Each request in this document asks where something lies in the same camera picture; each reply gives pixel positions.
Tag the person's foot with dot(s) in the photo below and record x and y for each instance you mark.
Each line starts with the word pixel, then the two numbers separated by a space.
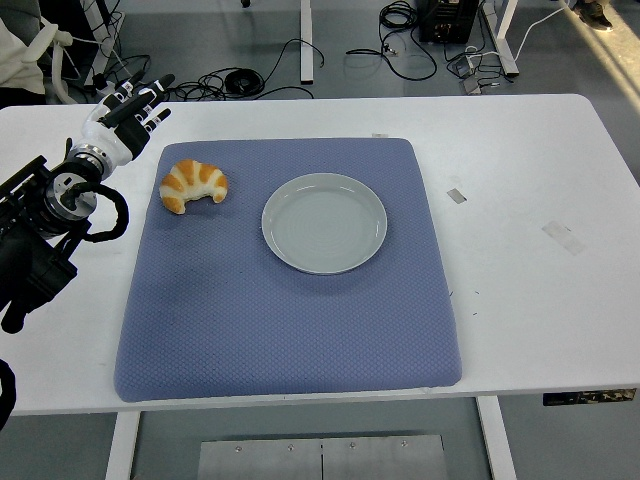
pixel 595 15

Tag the white background desk leg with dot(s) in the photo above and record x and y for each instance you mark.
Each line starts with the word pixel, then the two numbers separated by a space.
pixel 306 45
pixel 502 35

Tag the croissant bread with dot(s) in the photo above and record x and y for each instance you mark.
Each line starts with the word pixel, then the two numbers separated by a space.
pixel 195 180

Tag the white cloth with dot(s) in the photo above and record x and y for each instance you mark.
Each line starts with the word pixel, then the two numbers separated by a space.
pixel 17 55

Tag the black equipment box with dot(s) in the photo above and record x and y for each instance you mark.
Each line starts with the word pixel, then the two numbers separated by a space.
pixel 447 20

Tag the white chair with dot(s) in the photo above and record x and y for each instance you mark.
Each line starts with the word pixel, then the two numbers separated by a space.
pixel 42 42

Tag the white table leg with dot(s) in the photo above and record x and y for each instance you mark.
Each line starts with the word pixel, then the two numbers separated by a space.
pixel 120 450
pixel 497 445

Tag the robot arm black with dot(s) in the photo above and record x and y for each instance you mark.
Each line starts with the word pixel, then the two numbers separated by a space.
pixel 35 260

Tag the small grey tape piece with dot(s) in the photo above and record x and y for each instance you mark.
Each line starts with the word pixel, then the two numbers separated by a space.
pixel 457 196

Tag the blue quilted mat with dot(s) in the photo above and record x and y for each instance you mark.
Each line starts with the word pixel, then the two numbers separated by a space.
pixel 280 330

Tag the black control box under table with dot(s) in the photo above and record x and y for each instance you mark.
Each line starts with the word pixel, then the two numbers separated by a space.
pixel 590 398

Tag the grey round plate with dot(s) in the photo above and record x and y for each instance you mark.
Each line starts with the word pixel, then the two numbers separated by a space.
pixel 325 225

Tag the grey power adapter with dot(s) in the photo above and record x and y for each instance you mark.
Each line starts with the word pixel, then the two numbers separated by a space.
pixel 462 65

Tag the white power strip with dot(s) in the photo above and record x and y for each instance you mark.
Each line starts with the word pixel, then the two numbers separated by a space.
pixel 106 89

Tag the long pale tape strip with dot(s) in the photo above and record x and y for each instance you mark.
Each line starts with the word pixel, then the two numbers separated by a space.
pixel 562 236

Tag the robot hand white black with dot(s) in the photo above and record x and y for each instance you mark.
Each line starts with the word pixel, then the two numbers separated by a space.
pixel 117 140

